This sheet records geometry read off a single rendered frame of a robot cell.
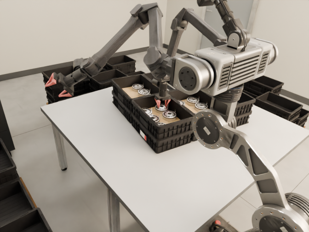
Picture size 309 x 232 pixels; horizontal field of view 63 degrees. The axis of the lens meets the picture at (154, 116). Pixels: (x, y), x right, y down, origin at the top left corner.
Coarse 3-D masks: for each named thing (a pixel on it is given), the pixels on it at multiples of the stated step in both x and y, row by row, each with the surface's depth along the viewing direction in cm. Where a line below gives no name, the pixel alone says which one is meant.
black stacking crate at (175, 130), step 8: (144, 104) 193; (152, 104) 197; (168, 104) 197; (176, 104) 187; (136, 112) 184; (176, 112) 189; (184, 112) 180; (144, 120) 175; (152, 128) 167; (168, 128) 164; (176, 128) 168; (184, 128) 173; (192, 128) 177; (160, 136) 164; (168, 136) 167
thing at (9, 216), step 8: (8, 184) 170; (16, 184) 173; (0, 192) 168; (8, 192) 172; (16, 192) 176; (24, 192) 165; (0, 200) 170; (8, 200) 171; (16, 200) 172; (24, 200) 172; (0, 208) 166; (8, 208) 166; (16, 208) 166; (24, 208) 167; (32, 208) 156; (0, 216) 161; (8, 216) 161; (16, 216) 161; (0, 224) 156
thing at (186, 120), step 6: (150, 96) 192; (132, 102) 184; (138, 108) 178; (144, 114) 171; (192, 114) 174; (150, 120) 165; (180, 120) 166; (186, 120) 168; (192, 120) 171; (156, 126) 160; (162, 126) 159; (168, 126) 162
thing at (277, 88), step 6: (258, 78) 338; (264, 78) 332; (270, 78) 326; (246, 84) 324; (252, 84) 318; (258, 84) 310; (264, 84) 334; (270, 84) 328; (276, 84) 322; (282, 84) 312; (246, 90) 326; (252, 90) 319; (258, 90) 313; (264, 90) 307; (270, 90) 302; (276, 90) 309
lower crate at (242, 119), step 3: (243, 114) 199; (246, 114) 201; (249, 114) 203; (237, 117) 197; (240, 117) 199; (243, 117) 203; (246, 117) 205; (249, 117) 207; (237, 120) 201; (240, 120) 203; (243, 120) 205; (246, 120) 207; (237, 123) 202; (240, 123) 204; (243, 123) 206; (246, 123) 208; (237, 126) 203
